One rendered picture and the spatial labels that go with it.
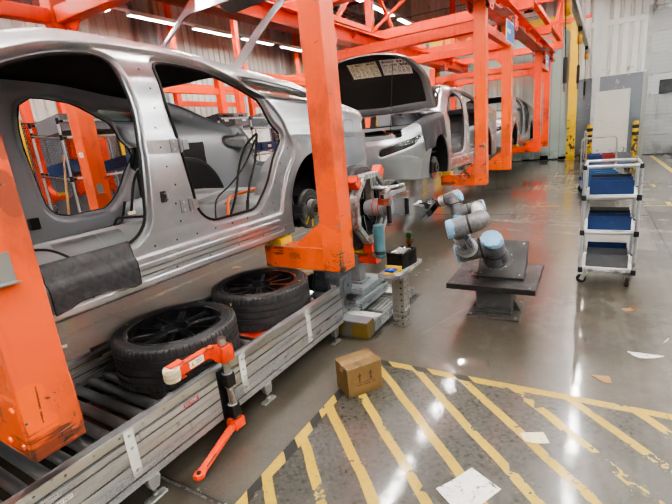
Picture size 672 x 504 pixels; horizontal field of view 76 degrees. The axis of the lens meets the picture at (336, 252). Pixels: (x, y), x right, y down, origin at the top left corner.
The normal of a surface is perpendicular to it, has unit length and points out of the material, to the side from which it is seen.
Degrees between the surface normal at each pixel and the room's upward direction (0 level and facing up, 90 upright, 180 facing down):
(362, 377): 90
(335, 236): 90
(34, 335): 90
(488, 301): 90
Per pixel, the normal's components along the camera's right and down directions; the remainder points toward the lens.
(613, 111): -0.49, 0.27
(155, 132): 0.84, -0.01
